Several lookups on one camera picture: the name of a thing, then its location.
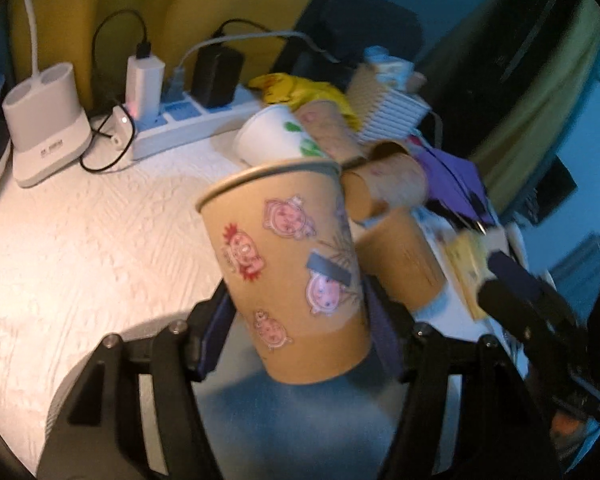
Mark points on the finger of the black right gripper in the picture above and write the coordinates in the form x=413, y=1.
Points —
x=564, y=352

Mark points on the white lattice basket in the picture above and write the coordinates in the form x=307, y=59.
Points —
x=384, y=113

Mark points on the brown paper cup lying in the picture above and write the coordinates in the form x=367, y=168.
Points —
x=396, y=251
x=390, y=178
x=326, y=126

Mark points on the white power strip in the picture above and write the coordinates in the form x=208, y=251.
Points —
x=186, y=121

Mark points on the brown paper cup lying rear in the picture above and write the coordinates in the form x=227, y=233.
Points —
x=326, y=126

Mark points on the grey round mat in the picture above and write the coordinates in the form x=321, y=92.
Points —
x=261, y=429

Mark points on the yellow plastic bag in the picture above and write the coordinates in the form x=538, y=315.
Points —
x=294, y=91

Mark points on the brown paper cup with stickers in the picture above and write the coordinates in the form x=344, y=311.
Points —
x=286, y=253

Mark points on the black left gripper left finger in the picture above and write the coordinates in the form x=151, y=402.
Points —
x=98, y=433

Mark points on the white small dock charger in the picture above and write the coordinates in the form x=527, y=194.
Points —
x=118, y=127

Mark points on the white usb charger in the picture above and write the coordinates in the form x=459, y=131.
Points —
x=143, y=84

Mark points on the white desk lamp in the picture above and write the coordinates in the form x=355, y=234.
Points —
x=45, y=120

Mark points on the white paper cup green print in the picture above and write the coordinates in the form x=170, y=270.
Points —
x=274, y=134

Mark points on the brown paper cup lying front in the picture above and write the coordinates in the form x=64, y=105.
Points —
x=396, y=251

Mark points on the black power adapter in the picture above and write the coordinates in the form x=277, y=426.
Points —
x=216, y=75

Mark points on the brown paper cup lying middle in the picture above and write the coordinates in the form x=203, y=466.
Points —
x=390, y=178

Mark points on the purple cloth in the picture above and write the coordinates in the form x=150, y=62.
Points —
x=455, y=190

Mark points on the yellow curtain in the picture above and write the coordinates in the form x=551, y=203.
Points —
x=103, y=33

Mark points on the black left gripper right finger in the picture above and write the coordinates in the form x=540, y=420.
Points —
x=500, y=434

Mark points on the yellow tissue pack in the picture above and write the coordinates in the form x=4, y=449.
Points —
x=468, y=252

